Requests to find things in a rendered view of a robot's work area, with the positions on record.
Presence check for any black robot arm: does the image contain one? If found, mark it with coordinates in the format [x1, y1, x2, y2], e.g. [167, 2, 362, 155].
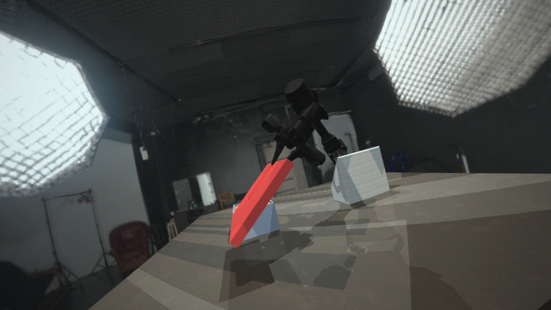
[284, 78, 348, 165]

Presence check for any red rectangular lid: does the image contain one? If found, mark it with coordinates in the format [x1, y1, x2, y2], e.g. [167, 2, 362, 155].
[229, 158, 294, 247]

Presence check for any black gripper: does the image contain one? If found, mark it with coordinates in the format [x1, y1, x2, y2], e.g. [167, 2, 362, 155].
[262, 114, 325, 166]

